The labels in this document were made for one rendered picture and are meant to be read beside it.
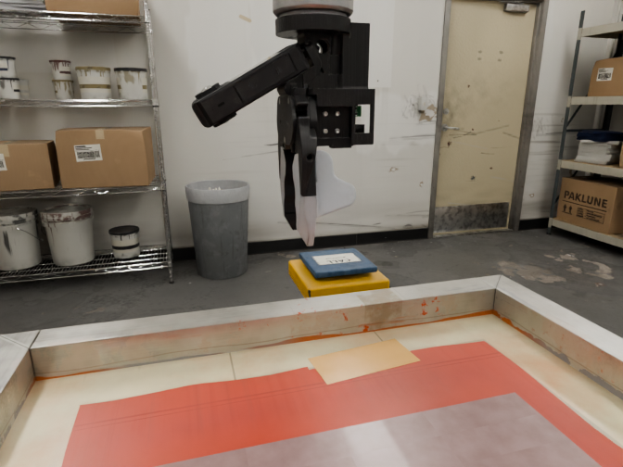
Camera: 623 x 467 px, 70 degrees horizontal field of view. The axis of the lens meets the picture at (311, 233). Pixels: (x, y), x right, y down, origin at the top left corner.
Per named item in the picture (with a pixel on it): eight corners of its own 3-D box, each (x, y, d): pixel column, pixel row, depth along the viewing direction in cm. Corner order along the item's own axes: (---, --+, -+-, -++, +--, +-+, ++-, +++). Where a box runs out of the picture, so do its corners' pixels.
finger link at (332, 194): (364, 243, 43) (357, 146, 42) (305, 248, 41) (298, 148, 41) (352, 242, 46) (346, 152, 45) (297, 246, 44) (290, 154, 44)
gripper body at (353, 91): (375, 152, 43) (379, 15, 39) (287, 155, 41) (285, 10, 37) (347, 145, 50) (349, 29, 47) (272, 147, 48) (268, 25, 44)
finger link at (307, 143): (321, 195, 40) (314, 96, 40) (305, 195, 40) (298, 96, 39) (308, 197, 44) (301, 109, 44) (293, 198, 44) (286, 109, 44)
